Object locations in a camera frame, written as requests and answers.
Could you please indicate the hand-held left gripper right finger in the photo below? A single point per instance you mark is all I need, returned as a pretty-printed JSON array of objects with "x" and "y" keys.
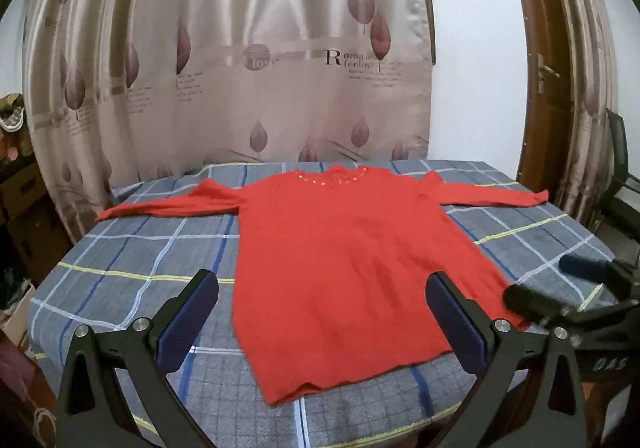
[{"x": 452, "y": 323}]

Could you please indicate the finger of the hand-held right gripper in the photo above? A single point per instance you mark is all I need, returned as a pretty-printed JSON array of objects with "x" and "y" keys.
[
  {"x": 587, "y": 269},
  {"x": 525, "y": 302}
]

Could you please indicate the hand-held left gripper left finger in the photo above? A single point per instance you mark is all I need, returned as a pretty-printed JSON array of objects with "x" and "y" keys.
[{"x": 192, "y": 313}]

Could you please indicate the red knit sweater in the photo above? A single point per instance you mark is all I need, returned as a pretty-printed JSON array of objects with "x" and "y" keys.
[{"x": 340, "y": 268}]

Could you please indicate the grey plaid bed sheet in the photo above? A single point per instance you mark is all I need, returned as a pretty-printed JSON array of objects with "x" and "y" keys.
[{"x": 150, "y": 268}]

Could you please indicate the black chair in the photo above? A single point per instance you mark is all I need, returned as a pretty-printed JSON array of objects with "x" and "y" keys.
[{"x": 620, "y": 163}]

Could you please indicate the brown cardboard box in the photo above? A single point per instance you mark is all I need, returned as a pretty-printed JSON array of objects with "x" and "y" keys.
[{"x": 30, "y": 218}]

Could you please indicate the brown wooden door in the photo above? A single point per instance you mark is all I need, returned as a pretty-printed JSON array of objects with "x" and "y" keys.
[{"x": 525, "y": 53}]

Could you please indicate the beige leaf print curtain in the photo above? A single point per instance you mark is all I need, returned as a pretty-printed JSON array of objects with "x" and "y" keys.
[{"x": 250, "y": 28}]

